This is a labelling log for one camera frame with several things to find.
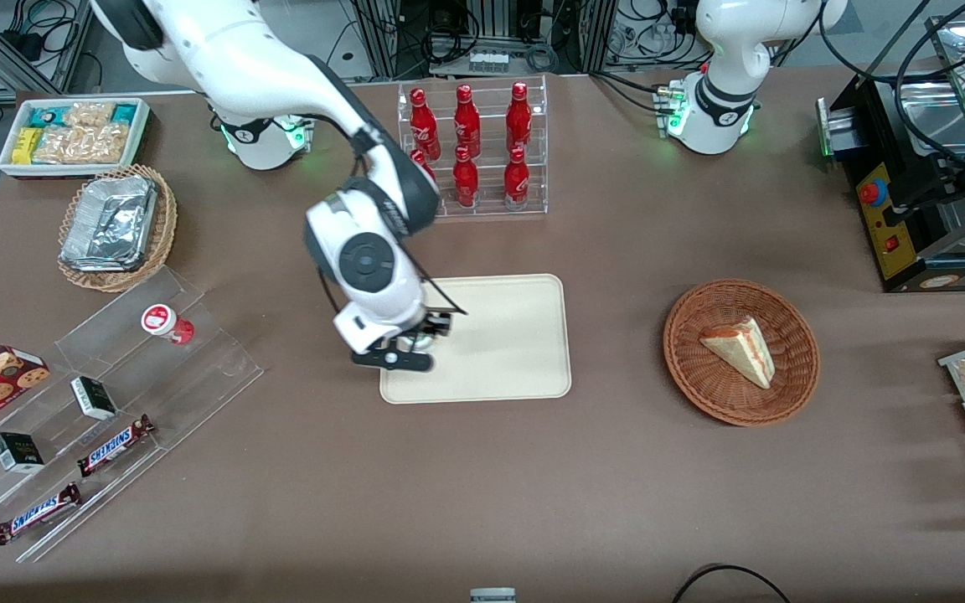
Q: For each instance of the clear acrylic bottle rack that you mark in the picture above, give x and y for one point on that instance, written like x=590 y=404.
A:
x=491 y=180

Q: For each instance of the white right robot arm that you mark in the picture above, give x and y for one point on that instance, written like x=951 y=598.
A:
x=239 y=59

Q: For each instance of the red cola bottle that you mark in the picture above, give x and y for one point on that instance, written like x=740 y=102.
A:
x=424 y=126
x=518 y=117
x=467 y=121
x=517 y=182
x=466 y=182
x=421 y=161

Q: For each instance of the yellow snack packet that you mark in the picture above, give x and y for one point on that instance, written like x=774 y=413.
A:
x=26 y=146

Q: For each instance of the white power strip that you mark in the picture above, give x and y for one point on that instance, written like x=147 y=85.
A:
x=488 y=60

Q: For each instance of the small black box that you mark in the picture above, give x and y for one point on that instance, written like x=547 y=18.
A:
x=94 y=399
x=17 y=452

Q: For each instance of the white rectangular snack bin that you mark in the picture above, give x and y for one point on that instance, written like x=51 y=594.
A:
x=137 y=142

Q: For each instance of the wrapped triangle sandwich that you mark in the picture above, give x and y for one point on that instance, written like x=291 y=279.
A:
x=742 y=350

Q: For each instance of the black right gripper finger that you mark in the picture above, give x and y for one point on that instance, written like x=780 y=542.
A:
x=441 y=322
x=406 y=342

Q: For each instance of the clear acrylic stepped display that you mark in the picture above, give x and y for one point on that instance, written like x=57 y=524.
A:
x=189 y=377

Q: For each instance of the stacked aluminium foil trays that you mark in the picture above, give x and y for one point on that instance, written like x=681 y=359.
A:
x=110 y=222

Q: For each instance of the red gum bottle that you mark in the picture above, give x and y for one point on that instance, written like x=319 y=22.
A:
x=162 y=322

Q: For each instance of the small grey device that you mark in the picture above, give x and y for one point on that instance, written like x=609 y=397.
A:
x=492 y=595

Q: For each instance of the black sealing machine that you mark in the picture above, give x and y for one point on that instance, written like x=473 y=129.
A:
x=893 y=243

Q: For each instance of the cream plastic tray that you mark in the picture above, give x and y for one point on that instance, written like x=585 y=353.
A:
x=516 y=352

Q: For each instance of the light wicker basket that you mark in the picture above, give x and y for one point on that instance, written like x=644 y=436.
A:
x=162 y=226

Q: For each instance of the red emergency stop button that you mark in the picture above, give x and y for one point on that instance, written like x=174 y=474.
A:
x=873 y=193

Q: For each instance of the Snickers bar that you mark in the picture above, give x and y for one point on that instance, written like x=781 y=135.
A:
x=34 y=514
x=114 y=445

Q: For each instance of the clear bag of crackers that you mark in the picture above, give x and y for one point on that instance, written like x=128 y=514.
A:
x=85 y=144

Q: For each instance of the round brown wicker basket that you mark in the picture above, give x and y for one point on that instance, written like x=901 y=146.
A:
x=700 y=385

